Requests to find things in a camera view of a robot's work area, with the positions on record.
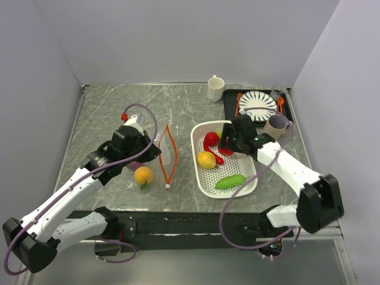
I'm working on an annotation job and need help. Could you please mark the red chili pepper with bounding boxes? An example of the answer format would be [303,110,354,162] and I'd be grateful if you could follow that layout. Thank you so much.
[203,140,224,165]

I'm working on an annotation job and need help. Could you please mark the red wrinkled fruit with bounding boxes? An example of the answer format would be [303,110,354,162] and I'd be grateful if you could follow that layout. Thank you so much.
[204,132,220,147]

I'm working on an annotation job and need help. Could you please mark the purple onion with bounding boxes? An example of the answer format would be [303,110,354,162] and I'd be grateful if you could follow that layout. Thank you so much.
[126,161,141,172]

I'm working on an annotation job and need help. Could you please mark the red apple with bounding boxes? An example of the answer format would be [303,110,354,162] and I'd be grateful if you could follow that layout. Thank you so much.
[218,147,234,157]

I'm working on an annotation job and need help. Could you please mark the orange fruit with leaf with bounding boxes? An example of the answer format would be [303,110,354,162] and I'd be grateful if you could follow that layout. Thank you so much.
[134,166,154,190]

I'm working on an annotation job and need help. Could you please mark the yellow lemon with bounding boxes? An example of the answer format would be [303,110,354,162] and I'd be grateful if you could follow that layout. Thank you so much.
[197,151,217,169]

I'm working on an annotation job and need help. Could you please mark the clear zip top bag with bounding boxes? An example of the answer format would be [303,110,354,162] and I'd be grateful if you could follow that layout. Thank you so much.
[140,123,178,191]

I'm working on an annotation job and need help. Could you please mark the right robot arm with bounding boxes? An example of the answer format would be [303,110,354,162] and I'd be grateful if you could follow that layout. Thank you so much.
[221,115,344,236]

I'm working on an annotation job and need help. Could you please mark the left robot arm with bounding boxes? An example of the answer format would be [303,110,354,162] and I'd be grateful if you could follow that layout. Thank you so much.
[2,126,161,276]

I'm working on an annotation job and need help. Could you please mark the black tray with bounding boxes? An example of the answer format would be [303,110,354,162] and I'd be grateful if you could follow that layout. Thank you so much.
[222,88,295,128]

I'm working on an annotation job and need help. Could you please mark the beige mug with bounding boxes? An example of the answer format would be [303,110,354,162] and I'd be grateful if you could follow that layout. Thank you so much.
[263,115,293,141]

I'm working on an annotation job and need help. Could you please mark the orange fork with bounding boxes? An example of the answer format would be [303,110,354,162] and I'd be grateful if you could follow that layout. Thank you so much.
[234,92,242,117]

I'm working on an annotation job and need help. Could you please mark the striped white plate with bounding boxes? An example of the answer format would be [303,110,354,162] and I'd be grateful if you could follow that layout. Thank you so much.
[239,91,277,122]

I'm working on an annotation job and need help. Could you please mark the green bitter gourd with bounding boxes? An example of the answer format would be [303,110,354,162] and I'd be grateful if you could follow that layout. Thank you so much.
[214,174,249,190]

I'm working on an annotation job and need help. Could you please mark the white perforated basket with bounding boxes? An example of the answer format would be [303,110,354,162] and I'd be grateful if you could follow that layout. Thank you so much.
[190,120,256,199]

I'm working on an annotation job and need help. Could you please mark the white mug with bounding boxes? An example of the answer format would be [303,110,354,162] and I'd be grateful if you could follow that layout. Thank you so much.
[207,75,225,103]

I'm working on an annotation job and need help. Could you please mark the orange spoon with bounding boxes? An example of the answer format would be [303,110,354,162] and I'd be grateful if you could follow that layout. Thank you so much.
[277,96,284,114]

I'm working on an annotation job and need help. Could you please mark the clear glass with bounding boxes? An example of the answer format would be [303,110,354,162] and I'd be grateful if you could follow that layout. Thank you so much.
[270,84,284,101]

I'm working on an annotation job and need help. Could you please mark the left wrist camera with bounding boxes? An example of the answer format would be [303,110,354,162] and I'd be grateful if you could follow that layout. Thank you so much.
[121,113,144,133]

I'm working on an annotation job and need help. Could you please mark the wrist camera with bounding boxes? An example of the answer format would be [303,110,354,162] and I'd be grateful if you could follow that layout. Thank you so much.
[239,108,254,119]
[121,113,144,133]

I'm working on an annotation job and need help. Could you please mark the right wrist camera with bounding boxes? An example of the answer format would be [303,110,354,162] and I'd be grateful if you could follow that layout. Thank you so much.
[239,108,254,119]

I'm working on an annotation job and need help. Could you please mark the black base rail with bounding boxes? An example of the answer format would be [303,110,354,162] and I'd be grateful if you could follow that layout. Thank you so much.
[80,207,295,253]

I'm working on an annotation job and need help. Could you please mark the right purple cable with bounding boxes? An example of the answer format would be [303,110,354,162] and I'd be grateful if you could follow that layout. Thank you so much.
[218,106,302,261]

